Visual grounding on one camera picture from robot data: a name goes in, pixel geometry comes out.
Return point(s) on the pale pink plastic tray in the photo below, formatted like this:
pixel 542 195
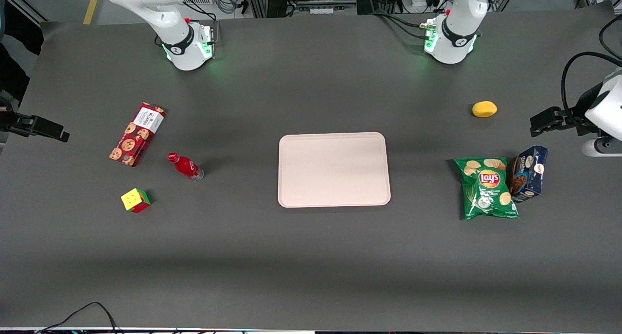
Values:
pixel 334 169

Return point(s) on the yellow lemon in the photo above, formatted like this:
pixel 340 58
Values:
pixel 484 109

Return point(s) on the green Lays chips bag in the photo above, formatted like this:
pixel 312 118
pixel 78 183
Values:
pixel 488 190

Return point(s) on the red cookie box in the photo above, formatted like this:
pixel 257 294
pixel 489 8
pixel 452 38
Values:
pixel 136 134

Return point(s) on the colourful puzzle cube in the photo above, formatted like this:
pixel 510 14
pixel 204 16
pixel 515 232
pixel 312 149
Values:
pixel 135 200

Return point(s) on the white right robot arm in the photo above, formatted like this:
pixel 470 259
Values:
pixel 182 47

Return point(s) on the red coke bottle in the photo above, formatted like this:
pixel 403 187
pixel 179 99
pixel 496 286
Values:
pixel 186 166

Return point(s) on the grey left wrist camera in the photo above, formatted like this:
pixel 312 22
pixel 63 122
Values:
pixel 600 148

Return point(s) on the blue cookie box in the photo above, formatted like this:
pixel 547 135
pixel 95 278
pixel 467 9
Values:
pixel 528 173

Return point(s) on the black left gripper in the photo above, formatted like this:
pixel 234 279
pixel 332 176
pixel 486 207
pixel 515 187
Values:
pixel 572 115

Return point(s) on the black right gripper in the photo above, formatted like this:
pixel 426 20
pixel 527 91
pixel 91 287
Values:
pixel 14 121

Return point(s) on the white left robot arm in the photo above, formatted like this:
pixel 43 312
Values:
pixel 454 47

